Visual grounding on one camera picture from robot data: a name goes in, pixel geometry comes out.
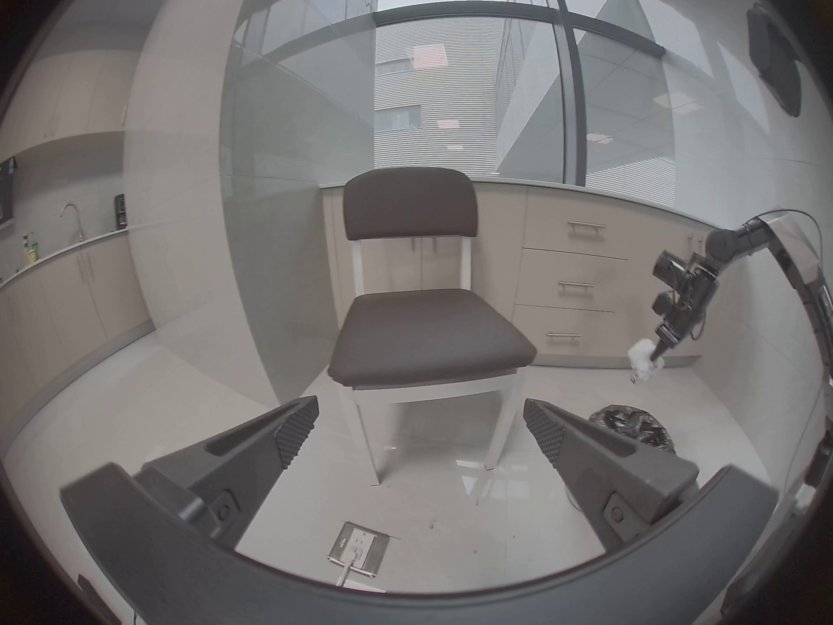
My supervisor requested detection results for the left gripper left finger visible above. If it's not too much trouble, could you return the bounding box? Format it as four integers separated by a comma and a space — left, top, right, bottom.
137, 396, 320, 543

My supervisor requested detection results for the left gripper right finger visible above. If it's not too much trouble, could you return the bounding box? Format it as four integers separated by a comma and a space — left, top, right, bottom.
524, 399, 701, 545

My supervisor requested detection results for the black plastic bag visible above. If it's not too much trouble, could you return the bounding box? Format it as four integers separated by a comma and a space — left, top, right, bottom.
589, 404, 675, 458

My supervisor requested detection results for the white paper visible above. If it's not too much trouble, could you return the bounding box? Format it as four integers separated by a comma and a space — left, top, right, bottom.
626, 338, 666, 384

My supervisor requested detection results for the beige cabinet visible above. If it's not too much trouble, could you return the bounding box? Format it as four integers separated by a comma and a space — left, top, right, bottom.
322, 176, 723, 371

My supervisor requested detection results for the window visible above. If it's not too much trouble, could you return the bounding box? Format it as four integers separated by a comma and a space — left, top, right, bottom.
221, 0, 782, 220

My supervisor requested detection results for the grey padded chair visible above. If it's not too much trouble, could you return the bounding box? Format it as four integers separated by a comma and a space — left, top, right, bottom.
327, 168, 538, 485

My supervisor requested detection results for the beige kitchen counter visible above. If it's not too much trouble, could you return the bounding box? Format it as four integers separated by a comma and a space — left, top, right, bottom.
0, 225, 157, 415

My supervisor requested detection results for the black cable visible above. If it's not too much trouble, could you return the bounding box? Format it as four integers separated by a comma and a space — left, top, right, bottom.
761, 207, 822, 252

